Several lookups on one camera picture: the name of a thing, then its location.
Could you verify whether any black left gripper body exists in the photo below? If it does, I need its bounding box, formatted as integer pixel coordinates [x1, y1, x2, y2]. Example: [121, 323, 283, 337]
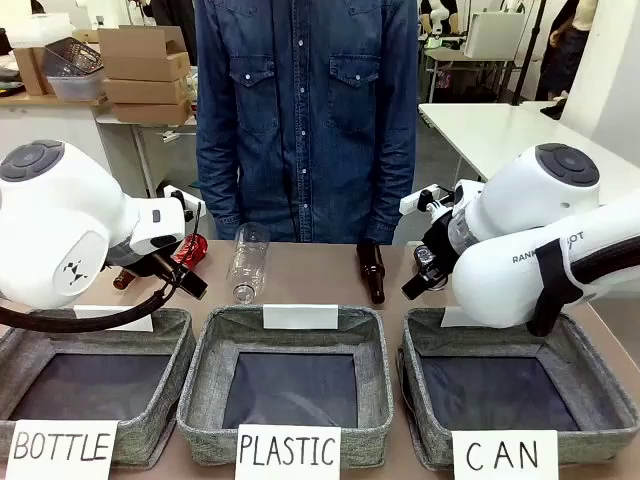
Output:
[143, 250, 189, 287]

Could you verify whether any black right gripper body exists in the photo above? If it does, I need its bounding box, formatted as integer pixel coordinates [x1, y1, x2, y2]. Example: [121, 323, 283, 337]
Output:
[421, 215, 462, 277]

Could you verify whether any crushed red can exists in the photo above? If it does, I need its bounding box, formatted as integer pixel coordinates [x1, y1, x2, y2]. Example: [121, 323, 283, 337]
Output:
[171, 233, 209, 267]

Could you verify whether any brown glass bottle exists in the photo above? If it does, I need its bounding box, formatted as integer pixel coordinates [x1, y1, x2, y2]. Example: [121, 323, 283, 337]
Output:
[111, 268, 140, 292]
[355, 240, 387, 306]

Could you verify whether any clear plastic bottle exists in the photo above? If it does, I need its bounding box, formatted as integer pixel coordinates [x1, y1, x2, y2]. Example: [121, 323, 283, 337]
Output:
[226, 222, 273, 305]

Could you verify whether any grey basket labelled plastic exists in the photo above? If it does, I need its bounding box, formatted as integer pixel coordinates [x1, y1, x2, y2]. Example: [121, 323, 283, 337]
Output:
[176, 303, 395, 470]

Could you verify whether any grey basket labelled bottle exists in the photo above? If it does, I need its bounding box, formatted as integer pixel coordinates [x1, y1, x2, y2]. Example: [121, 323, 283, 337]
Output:
[0, 305, 197, 469]

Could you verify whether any white paper label can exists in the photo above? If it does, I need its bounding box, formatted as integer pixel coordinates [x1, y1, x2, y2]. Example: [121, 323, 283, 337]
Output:
[451, 429, 559, 480]

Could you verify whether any grey basket labelled can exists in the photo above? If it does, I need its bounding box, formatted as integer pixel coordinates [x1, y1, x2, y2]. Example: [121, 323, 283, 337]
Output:
[398, 305, 640, 470]

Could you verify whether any black mesh basket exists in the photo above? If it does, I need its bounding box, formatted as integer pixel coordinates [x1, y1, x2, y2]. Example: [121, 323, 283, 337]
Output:
[41, 40, 105, 77]

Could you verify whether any blank white card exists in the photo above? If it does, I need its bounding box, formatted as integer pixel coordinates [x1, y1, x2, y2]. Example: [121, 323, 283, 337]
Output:
[72, 304, 155, 333]
[262, 303, 340, 331]
[439, 306, 472, 329]

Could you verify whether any white table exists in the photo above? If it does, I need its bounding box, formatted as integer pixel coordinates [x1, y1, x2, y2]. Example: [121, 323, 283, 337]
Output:
[416, 99, 640, 212]

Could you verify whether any flat cardboard box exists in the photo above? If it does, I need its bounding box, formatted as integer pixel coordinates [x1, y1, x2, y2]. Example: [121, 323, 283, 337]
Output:
[111, 101, 194, 126]
[102, 77, 192, 107]

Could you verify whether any white workbench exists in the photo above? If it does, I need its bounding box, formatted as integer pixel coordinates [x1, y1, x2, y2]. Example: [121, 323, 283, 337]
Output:
[0, 93, 200, 202]

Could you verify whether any black object on table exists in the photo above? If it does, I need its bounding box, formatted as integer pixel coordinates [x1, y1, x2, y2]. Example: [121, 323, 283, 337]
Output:
[539, 96, 569, 122]

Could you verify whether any person in denim shirt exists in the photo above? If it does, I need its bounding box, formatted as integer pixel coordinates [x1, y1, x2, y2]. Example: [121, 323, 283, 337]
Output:
[193, 0, 421, 246]

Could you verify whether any white paper label plastic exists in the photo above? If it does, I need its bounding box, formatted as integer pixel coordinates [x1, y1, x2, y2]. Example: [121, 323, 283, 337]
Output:
[235, 423, 343, 480]

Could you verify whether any background green desk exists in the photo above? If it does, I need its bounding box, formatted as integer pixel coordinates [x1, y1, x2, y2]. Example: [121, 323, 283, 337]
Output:
[420, 46, 522, 105]

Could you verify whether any clear plastic bin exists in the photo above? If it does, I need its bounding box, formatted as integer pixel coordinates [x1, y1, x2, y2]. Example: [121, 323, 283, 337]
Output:
[46, 68, 107, 102]

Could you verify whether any white paper label bottle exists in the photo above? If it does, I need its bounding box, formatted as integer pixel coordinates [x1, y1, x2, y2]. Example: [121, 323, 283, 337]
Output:
[5, 419, 121, 480]

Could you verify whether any open cardboard box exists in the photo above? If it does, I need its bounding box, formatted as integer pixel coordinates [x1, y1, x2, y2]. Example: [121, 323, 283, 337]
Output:
[96, 25, 193, 83]

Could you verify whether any black tripod pole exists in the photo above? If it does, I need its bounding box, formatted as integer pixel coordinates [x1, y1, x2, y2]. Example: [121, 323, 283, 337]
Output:
[518, 0, 547, 105]

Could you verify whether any white background box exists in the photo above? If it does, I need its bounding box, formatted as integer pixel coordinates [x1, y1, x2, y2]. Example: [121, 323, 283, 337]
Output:
[462, 10, 527, 62]

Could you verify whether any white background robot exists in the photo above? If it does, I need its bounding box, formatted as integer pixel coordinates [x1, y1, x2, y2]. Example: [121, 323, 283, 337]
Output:
[419, 0, 452, 37]

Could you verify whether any background person in dark skirt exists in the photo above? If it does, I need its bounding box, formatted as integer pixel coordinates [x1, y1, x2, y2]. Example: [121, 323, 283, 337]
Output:
[536, 0, 597, 102]

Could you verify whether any small cardboard box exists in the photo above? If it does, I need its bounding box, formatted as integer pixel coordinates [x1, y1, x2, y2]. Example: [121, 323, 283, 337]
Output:
[12, 44, 57, 97]

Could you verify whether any white foam box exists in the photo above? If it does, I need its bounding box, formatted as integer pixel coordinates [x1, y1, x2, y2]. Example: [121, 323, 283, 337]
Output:
[4, 13, 74, 50]

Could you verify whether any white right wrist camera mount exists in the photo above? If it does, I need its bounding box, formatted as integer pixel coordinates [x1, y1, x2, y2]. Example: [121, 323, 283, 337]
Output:
[399, 185, 457, 215]

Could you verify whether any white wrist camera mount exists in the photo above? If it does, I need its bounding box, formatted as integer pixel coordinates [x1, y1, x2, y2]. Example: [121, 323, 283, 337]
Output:
[162, 184, 202, 222]
[399, 185, 457, 215]

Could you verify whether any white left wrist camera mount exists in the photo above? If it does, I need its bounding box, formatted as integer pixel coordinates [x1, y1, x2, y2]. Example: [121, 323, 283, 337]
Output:
[162, 184, 202, 222]

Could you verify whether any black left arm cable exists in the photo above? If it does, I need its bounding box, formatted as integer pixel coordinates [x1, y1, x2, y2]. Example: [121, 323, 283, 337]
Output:
[0, 200, 207, 332]

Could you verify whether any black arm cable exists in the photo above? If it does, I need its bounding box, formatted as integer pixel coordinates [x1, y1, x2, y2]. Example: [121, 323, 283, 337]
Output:
[568, 225, 640, 307]
[0, 200, 207, 332]

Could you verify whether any black right arm strap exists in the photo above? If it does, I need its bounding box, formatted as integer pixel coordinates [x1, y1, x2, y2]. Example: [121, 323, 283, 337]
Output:
[525, 238, 584, 338]

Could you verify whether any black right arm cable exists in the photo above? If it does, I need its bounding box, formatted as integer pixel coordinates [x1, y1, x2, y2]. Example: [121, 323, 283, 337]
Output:
[568, 225, 640, 307]

